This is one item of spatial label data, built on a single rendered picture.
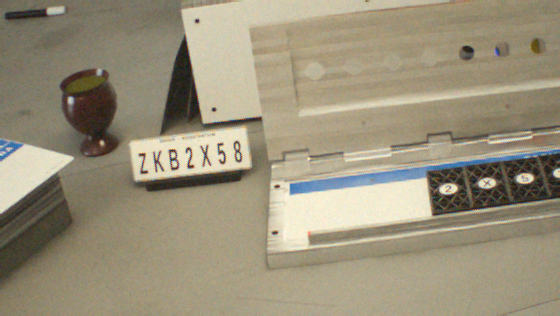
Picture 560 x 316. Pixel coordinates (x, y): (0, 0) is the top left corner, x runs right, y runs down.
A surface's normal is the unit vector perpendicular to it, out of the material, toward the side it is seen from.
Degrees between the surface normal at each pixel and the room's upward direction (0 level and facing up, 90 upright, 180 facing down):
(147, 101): 0
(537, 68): 77
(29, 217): 90
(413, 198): 0
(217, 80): 90
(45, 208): 90
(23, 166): 0
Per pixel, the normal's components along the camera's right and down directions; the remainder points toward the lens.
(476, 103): -0.06, 0.29
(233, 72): -0.02, 0.50
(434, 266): -0.15, -0.86
